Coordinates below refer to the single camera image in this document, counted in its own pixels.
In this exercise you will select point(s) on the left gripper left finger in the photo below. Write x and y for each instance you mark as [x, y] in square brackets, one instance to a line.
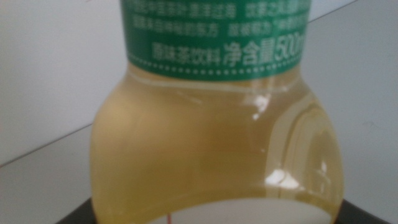
[82, 216]

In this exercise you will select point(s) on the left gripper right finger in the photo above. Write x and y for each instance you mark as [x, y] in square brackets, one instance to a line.
[357, 216]

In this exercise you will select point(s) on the yellow tea bottle green label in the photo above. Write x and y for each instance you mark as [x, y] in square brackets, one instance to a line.
[202, 140]

